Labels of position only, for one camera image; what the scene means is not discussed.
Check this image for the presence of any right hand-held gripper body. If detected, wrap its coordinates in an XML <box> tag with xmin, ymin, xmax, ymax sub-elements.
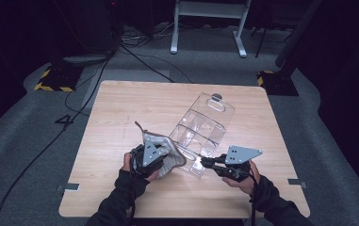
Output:
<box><xmin>218</xmin><ymin>144</ymin><xmax>264</xmax><ymax>183</ymax></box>

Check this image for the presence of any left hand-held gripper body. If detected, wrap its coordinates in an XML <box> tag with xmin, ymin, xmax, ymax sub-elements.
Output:
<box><xmin>130</xmin><ymin>139</ymin><xmax>166</xmax><ymax>179</ymax></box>

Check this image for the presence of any grey striped cloth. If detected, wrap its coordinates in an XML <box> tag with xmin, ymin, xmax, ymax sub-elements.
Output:
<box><xmin>134</xmin><ymin>121</ymin><xmax>188</xmax><ymax>180</ymax></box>

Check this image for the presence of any clear acrylic organizer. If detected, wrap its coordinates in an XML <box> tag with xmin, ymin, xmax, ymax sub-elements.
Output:
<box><xmin>168</xmin><ymin>91</ymin><xmax>236</xmax><ymax>180</ymax></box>

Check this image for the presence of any person's left hand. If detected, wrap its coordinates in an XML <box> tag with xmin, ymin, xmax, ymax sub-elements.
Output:
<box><xmin>121</xmin><ymin>152</ymin><xmax>161</xmax><ymax>183</ymax></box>

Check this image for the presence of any person's right hand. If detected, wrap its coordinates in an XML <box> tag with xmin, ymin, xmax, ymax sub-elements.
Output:
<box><xmin>220</xmin><ymin>160</ymin><xmax>261</xmax><ymax>196</ymax></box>

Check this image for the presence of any black yellow striped stand base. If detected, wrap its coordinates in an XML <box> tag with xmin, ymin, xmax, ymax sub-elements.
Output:
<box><xmin>256</xmin><ymin>70</ymin><xmax>300</xmax><ymax>97</ymax></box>
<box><xmin>34</xmin><ymin>64</ymin><xmax>85</xmax><ymax>93</ymax></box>

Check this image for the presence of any grey round stand base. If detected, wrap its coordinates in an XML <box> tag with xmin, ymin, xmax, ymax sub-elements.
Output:
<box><xmin>61</xmin><ymin>54</ymin><xmax>111</xmax><ymax>68</ymax></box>

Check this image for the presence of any black tripod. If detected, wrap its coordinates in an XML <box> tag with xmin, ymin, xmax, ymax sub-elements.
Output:
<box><xmin>254</xmin><ymin>17</ymin><xmax>294</xmax><ymax>59</ymax></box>

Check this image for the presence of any dark slanted pole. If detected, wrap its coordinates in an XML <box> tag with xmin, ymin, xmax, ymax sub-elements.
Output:
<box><xmin>274</xmin><ymin>0</ymin><xmax>324</xmax><ymax>79</ymax></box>

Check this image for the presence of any right hand-held gripper cable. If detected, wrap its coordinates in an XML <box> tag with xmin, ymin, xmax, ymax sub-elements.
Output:
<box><xmin>247</xmin><ymin>170</ymin><xmax>260</xmax><ymax>226</ymax></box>

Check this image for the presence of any grey metal table bracket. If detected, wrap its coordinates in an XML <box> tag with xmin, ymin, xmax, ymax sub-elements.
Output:
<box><xmin>56</xmin><ymin>183</ymin><xmax>81</xmax><ymax>193</ymax></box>
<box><xmin>287</xmin><ymin>178</ymin><xmax>307</xmax><ymax>189</ymax></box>

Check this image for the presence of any long black floor cable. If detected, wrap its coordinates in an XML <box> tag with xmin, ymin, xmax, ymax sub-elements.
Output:
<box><xmin>0</xmin><ymin>57</ymin><xmax>112</xmax><ymax>226</ymax></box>

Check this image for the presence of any white desk frame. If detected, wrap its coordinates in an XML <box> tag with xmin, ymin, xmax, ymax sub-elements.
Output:
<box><xmin>170</xmin><ymin>0</ymin><xmax>253</xmax><ymax>59</ymax></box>

